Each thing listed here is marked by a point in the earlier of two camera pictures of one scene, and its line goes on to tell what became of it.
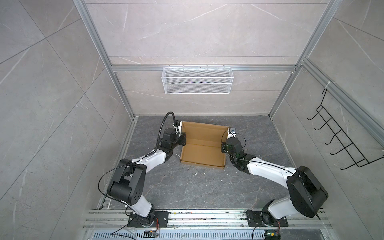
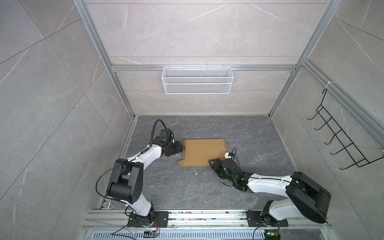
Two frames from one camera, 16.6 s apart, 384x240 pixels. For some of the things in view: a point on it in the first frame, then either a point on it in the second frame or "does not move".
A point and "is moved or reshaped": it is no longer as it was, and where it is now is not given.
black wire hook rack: x=360 y=160 does not move
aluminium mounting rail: x=209 y=219 does not move
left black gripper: x=183 y=137 to x=179 y=147
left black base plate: x=156 y=219 does not move
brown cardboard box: x=203 y=144 is moved or reshaped
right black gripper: x=225 y=143 to x=217 y=165
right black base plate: x=255 y=219 does not move
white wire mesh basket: x=197 y=80 does not move
